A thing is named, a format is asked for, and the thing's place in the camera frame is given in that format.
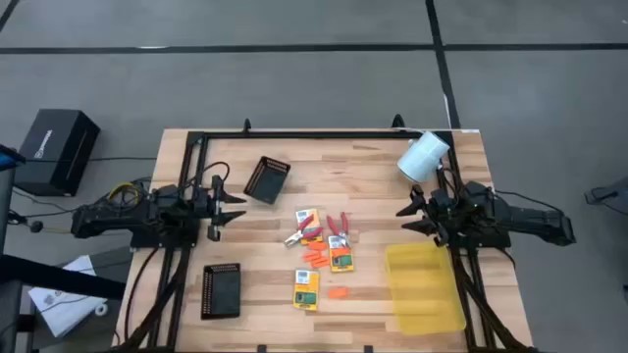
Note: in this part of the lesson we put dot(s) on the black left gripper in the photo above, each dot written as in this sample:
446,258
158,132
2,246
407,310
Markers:
215,211

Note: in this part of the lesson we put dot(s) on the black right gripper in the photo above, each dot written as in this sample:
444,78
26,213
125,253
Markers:
441,216

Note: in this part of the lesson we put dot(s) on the yellow packaging card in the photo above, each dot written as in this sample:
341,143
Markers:
313,214
306,295
342,261

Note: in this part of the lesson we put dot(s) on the orange eraser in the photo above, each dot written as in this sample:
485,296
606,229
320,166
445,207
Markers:
318,245
320,263
338,293
310,256

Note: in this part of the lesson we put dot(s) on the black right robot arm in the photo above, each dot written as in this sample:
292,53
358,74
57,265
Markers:
530,220

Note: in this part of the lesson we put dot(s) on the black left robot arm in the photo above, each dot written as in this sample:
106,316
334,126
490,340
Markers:
113,218

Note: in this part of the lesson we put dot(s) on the black mesh plastic basket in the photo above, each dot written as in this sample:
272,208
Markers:
267,182
223,294

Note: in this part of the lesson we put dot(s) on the white cylinder lamp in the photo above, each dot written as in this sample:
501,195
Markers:
422,156

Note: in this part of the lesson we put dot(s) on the translucent yellow plastic bin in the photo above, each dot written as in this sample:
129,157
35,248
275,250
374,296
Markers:
424,289

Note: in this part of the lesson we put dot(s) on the black box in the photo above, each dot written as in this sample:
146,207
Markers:
54,152

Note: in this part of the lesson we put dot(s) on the white paper sheets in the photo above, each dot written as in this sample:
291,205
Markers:
64,309

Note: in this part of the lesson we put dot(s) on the black aluminium table frame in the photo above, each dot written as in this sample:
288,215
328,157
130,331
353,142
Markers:
319,134

